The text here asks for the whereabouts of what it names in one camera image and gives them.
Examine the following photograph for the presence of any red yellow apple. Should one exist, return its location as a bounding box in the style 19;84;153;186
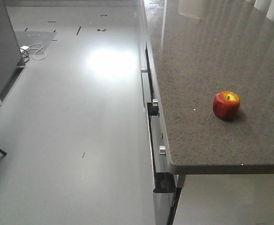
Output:
212;91;240;120

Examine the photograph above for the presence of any upper silver drawer knob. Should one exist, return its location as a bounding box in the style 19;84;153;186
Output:
152;98;158;107

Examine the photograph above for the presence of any silver drawer knob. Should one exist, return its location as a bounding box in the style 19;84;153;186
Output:
159;145;166;156
152;98;158;107

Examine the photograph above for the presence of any lower silver drawer knob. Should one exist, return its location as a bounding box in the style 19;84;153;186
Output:
159;145;166;156

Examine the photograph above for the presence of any grey stone kitchen counter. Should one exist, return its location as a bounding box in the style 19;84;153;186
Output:
144;0;274;174

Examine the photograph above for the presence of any dark grey floor mat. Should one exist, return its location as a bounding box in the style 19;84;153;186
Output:
15;31;57;51

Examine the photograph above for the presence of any white power adapter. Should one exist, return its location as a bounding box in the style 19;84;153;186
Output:
20;45;29;52

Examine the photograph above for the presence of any grey cabinet panel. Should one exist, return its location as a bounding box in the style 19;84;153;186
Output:
0;0;25;100

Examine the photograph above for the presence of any white coiled floor cable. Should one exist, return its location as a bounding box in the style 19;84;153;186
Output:
24;44;47;60

